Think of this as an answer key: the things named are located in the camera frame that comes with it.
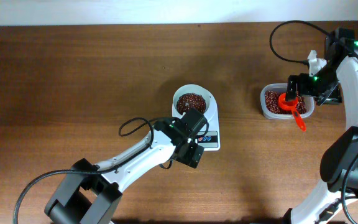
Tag white digital kitchen scale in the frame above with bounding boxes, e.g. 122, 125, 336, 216
172, 91, 221, 151

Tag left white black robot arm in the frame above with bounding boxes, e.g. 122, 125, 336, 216
44, 109, 208, 223

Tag orange plastic measuring scoop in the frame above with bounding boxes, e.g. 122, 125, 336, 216
278, 93, 306, 131

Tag red adzuki beans in bowl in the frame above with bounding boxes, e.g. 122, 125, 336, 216
176, 93, 206, 114

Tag white round bowl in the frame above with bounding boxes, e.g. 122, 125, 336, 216
172, 84, 217, 121

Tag red adzuki beans in container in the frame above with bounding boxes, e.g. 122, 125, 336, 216
264, 91, 307, 114

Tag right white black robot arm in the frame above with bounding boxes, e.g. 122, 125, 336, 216
283, 28, 358, 223

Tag clear plastic food container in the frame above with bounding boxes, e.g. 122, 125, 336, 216
260, 83, 314, 120

